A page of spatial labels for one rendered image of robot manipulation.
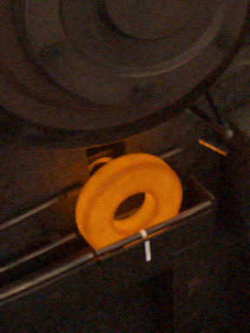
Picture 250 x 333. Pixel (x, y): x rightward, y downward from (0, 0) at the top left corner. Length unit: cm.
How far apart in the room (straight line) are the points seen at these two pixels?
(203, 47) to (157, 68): 6
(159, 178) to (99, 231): 11
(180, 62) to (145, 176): 24
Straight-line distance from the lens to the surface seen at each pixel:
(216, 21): 67
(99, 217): 85
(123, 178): 84
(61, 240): 91
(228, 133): 73
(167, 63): 66
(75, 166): 89
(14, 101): 66
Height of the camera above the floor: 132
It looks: 37 degrees down
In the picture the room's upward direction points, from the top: 7 degrees counter-clockwise
